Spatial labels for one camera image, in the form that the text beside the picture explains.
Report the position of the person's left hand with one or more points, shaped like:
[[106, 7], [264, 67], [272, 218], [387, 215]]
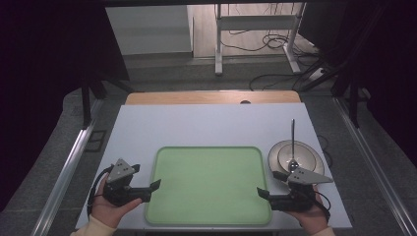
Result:
[[106, 211]]

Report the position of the white desk frame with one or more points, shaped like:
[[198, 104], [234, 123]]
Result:
[[255, 22]]

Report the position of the silver metal spoon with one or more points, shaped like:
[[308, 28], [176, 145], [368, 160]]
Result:
[[293, 144]]

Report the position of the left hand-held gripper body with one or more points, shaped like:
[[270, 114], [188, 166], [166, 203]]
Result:
[[119, 193]]

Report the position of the dark curtain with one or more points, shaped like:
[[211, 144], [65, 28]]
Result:
[[49, 82], [387, 65]]

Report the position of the person's right hand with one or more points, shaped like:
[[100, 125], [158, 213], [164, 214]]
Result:
[[313, 219]]

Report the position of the white power strip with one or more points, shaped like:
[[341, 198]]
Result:
[[316, 74]]

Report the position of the green tray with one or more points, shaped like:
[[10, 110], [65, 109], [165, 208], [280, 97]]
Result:
[[209, 187]]

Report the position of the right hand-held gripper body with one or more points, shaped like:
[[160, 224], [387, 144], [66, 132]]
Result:
[[296, 201]]

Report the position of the metal floor rail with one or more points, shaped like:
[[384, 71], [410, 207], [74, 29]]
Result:
[[373, 164], [64, 177]]

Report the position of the black metal stand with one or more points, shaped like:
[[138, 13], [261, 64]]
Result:
[[95, 85], [352, 95]]

